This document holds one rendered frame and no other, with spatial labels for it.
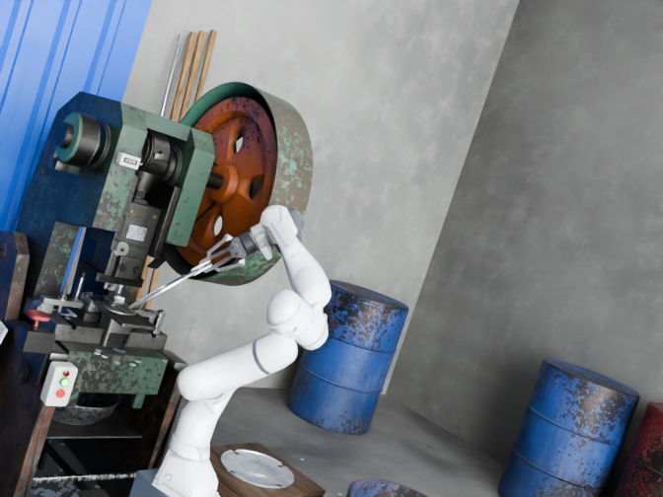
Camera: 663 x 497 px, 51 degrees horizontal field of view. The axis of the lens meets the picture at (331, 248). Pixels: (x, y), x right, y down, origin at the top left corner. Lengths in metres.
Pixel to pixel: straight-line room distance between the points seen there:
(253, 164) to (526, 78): 3.36
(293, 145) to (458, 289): 3.19
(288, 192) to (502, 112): 3.41
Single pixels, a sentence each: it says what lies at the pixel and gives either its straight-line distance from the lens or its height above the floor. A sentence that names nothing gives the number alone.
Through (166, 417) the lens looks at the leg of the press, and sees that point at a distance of 2.79.
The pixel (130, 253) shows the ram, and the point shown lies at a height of 0.98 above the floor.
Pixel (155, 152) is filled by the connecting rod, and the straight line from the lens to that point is 2.66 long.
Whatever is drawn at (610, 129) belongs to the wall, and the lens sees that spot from 5.32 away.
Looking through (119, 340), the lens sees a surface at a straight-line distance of 2.70.
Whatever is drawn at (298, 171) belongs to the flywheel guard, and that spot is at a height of 1.47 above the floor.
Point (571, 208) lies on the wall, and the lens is 5.27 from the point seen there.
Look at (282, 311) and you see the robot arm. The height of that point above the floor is 1.07.
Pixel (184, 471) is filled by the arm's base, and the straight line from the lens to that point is 2.19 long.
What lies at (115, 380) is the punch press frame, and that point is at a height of 0.55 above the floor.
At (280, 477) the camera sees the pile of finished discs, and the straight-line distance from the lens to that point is 2.79.
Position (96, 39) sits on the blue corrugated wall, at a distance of 3.84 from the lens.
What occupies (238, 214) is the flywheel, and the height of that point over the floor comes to 1.23.
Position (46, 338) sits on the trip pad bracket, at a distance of 2.49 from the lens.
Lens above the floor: 1.42
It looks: 4 degrees down
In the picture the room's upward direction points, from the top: 18 degrees clockwise
